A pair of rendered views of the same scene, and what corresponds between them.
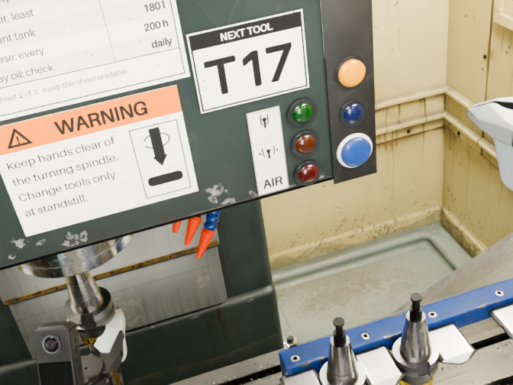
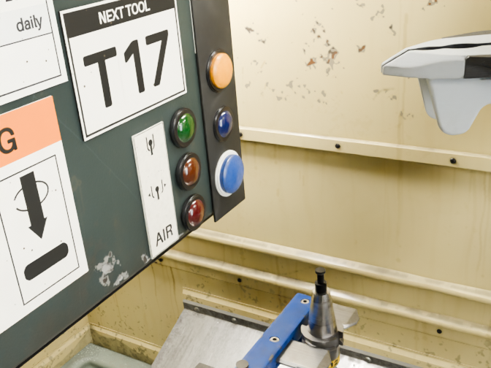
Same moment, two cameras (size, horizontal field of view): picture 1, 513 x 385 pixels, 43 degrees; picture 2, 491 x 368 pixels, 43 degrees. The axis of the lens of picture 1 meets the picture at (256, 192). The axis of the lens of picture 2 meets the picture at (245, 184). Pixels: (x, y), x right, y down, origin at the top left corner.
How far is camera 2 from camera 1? 0.33 m
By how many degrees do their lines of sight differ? 41
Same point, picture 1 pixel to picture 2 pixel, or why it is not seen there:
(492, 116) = (425, 58)
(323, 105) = (198, 117)
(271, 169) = (161, 215)
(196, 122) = (78, 157)
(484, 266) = (172, 355)
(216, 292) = not seen: outside the picture
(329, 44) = (199, 33)
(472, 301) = (259, 358)
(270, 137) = (158, 167)
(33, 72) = not seen: outside the picture
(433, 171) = not seen: hidden behind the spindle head
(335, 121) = (211, 137)
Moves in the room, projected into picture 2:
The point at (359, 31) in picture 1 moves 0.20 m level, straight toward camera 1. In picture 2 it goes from (221, 18) to (464, 56)
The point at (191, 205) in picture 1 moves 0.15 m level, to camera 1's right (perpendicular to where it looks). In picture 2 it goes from (80, 299) to (251, 203)
